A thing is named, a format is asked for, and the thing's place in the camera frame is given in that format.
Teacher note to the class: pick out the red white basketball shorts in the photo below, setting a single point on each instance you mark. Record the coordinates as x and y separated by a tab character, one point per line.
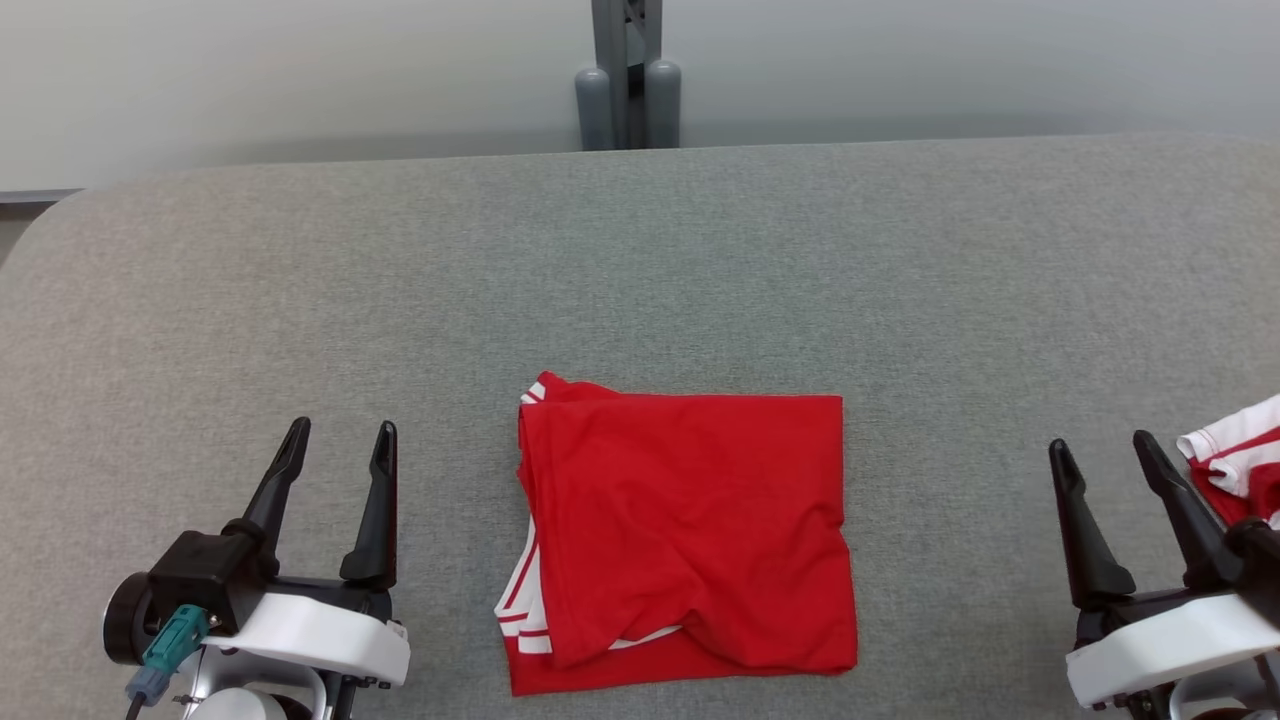
1245	470

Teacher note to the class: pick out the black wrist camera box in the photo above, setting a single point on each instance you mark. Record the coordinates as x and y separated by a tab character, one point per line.
205	575
1262	570

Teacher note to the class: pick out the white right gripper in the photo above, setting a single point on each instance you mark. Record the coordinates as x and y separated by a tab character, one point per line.
1170	640

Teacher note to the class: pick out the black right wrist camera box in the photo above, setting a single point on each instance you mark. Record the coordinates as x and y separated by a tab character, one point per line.
1262	570

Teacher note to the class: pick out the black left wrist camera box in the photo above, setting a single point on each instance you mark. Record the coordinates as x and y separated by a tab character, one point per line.
205	575

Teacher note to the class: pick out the grey metal partition post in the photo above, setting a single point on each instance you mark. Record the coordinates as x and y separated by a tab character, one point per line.
625	40

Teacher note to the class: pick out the red white basketball jersey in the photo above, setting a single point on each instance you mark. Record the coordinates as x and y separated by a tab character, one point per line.
690	530

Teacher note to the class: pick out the grey cylindrical post foot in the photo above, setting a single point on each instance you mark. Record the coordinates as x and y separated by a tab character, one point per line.
664	105
592	110

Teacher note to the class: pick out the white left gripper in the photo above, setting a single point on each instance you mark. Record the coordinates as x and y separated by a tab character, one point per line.
320	640

